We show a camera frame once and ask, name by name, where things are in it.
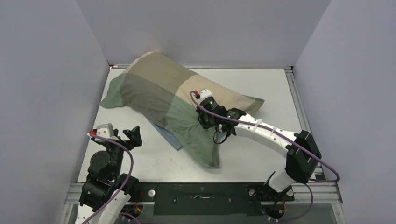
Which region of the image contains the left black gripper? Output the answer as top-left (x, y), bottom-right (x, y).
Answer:
top-left (103, 125), bottom-right (141, 178)

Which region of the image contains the patchwork and blue pillowcase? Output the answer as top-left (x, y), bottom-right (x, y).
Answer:
top-left (100, 52), bottom-right (264, 168)

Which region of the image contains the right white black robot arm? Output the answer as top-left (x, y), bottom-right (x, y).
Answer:
top-left (197, 97), bottom-right (322, 200)

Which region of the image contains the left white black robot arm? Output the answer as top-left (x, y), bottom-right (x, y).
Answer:
top-left (75, 123), bottom-right (143, 224)

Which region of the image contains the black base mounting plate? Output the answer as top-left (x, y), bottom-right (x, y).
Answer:
top-left (126, 182), bottom-right (295, 216)

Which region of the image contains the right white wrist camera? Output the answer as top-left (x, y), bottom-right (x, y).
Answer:
top-left (193, 89), bottom-right (212, 100)

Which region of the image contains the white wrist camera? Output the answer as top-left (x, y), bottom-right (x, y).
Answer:
top-left (87, 123), bottom-right (118, 142)
top-left (193, 89), bottom-right (212, 100)

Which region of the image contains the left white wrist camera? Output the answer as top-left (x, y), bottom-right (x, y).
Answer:
top-left (87, 123), bottom-right (118, 142)

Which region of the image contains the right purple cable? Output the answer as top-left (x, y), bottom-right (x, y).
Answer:
top-left (189, 90), bottom-right (340, 222)

